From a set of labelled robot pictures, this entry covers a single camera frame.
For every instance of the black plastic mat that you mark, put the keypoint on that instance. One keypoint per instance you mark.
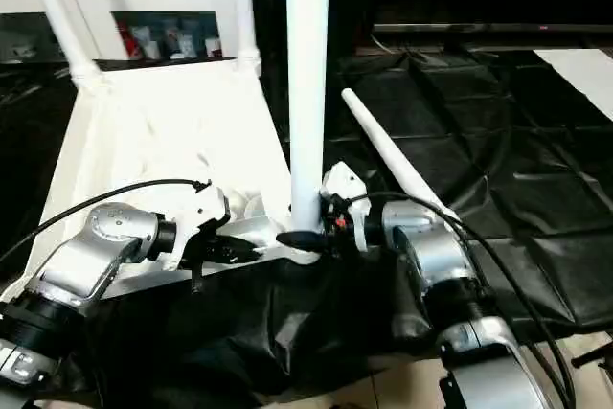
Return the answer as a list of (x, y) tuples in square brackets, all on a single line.
[(479, 141)]

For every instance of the white cup with red label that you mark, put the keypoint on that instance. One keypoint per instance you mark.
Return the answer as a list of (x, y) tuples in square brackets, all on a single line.
[(213, 47)]

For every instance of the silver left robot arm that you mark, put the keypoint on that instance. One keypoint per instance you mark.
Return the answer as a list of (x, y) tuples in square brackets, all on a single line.
[(86, 256)]

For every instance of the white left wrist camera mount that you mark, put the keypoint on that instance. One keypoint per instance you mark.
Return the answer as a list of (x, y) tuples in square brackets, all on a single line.
[(201, 212)]

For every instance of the white flat board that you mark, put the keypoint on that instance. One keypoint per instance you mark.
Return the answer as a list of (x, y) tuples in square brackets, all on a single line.
[(579, 74)]

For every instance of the red white bottle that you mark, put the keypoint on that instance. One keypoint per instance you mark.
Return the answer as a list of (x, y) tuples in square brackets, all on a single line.
[(128, 40)]

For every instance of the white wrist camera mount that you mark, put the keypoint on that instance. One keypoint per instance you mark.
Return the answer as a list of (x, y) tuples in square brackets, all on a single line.
[(347, 184), (201, 212)]

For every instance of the white plastic table top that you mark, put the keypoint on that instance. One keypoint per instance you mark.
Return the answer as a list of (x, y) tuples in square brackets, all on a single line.
[(167, 131)]

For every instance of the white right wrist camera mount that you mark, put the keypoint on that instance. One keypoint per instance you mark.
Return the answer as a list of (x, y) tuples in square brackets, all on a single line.
[(347, 184)]

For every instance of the white plastic table leg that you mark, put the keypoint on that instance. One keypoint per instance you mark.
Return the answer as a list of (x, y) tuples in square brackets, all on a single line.
[(56, 11), (309, 69), (383, 143), (243, 6)]

